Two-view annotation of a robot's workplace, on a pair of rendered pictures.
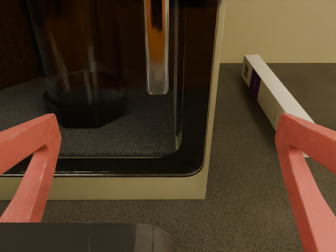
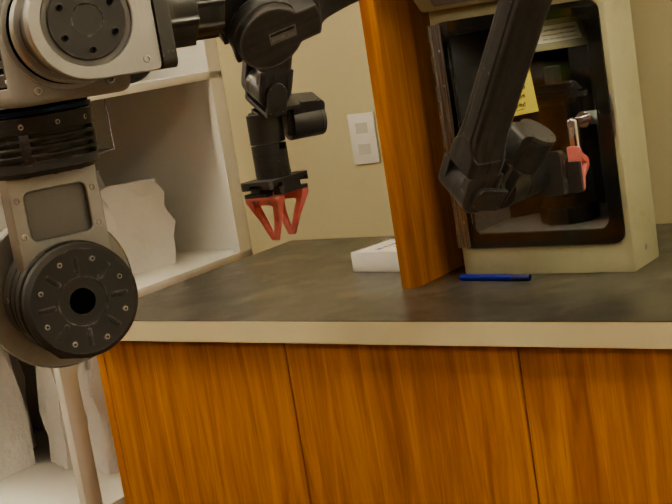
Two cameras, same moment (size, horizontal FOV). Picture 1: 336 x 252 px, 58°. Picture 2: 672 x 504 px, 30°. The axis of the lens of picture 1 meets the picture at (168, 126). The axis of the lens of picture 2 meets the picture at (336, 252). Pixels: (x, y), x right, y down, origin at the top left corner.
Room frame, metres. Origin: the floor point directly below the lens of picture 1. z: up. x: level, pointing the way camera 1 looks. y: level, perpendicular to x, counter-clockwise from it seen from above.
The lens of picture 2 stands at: (-1.66, -0.86, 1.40)
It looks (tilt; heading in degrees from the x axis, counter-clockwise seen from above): 10 degrees down; 37
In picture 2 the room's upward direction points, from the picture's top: 9 degrees counter-clockwise
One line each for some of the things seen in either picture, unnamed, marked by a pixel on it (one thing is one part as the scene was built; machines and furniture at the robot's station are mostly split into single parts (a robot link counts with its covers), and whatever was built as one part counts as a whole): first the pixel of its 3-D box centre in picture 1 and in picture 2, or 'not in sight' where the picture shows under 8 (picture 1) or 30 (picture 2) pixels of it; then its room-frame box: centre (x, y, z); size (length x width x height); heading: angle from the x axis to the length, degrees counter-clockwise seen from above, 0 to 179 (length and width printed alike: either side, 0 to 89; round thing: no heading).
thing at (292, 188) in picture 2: not in sight; (282, 207); (-0.08, 0.41, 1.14); 0.07 x 0.07 x 0.09; 0
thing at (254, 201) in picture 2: not in sight; (276, 210); (-0.09, 0.41, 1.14); 0.07 x 0.07 x 0.09; 0
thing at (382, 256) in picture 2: not in sight; (402, 254); (0.34, 0.47, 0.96); 0.16 x 0.12 x 0.04; 84
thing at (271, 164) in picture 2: not in sight; (272, 165); (-0.08, 0.41, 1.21); 0.10 x 0.07 x 0.07; 0
